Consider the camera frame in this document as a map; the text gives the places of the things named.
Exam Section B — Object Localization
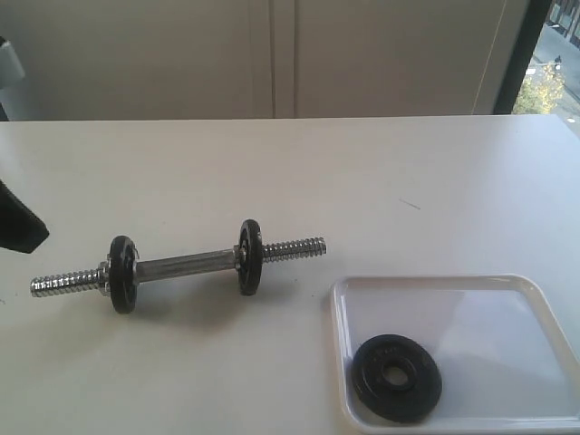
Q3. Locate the chrome spin lock nut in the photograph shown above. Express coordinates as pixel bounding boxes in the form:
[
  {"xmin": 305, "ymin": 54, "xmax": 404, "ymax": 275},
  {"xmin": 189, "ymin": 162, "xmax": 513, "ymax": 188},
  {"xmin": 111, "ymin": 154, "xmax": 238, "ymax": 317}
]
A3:
[{"xmin": 97, "ymin": 258, "xmax": 111, "ymax": 297}]

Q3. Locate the white plastic tray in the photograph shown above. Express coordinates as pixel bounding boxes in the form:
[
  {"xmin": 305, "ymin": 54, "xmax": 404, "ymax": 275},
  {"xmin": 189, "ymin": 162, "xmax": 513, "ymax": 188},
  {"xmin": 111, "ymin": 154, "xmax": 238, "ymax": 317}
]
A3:
[{"xmin": 331, "ymin": 275, "xmax": 579, "ymax": 434}]

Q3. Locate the chrome dumbbell bar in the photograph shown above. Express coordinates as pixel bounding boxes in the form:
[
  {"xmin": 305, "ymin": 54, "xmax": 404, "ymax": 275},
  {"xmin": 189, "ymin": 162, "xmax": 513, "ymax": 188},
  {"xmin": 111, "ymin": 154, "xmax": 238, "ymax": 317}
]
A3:
[{"xmin": 30, "ymin": 237, "xmax": 327, "ymax": 297}]

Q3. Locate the black window frame post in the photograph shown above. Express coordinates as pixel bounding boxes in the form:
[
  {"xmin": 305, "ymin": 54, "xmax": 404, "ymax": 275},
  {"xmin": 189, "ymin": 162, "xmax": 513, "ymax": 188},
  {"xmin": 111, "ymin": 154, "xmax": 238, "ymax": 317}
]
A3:
[{"xmin": 492, "ymin": 0, "xmax": 552, "ymax": 115}]

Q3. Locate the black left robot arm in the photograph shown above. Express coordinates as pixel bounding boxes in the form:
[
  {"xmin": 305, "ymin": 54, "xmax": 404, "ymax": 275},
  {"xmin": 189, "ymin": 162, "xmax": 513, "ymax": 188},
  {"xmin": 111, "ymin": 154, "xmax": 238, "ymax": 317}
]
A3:
[{"xmin": 1, "ymin": 37, "xmax": 50, "ymax": 254}]

